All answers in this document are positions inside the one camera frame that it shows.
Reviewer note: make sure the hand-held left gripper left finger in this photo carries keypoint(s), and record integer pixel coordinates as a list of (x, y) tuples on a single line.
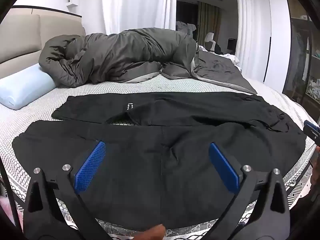
[(90, 167)]

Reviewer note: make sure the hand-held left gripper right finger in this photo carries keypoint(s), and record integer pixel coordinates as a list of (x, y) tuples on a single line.
[(223, 170)]

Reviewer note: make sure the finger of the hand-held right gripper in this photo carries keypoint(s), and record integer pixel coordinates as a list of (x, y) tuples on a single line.
[(311, 127)]

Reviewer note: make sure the black pants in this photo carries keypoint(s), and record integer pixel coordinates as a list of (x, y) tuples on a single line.
[(160, 155)]

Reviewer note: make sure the person's left hand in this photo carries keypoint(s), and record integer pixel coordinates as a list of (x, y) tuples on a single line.
[(155, 233)]

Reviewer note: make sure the dark open wardrobe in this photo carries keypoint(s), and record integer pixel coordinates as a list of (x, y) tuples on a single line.
[(300, 55)]

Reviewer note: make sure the white honeycomb pattern mattress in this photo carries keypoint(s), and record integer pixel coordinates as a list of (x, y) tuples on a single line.
[(37, 115)]

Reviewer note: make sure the pink cloth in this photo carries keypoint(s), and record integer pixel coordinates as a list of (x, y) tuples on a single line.
[(6, 208)]

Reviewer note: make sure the white wardrobe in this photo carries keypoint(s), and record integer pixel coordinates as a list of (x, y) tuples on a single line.
[(277, 35)]

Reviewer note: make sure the light blue pillow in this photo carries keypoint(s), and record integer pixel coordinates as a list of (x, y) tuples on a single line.
[(22, 87)]

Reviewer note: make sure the black monitor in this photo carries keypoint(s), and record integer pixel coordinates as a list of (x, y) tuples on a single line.
[(232, 45)]

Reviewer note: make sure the grey duvet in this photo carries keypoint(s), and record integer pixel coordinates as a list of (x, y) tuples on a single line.
[(125, 55)]

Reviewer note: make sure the white curtain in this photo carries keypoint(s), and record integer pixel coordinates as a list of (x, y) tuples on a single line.
[(137, 5), (250, 25)]

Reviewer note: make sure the white office chair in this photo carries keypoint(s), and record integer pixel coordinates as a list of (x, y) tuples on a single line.
[(209, 41)]

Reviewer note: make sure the beige padded headboard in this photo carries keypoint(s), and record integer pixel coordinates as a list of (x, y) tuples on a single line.
[(25, 42)]

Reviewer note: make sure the grey clothes pile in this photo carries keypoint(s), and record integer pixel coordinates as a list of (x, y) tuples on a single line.
[(186, 28)]

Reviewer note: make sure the olive curtain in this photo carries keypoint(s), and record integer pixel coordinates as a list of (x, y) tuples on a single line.
[(208, 17)]

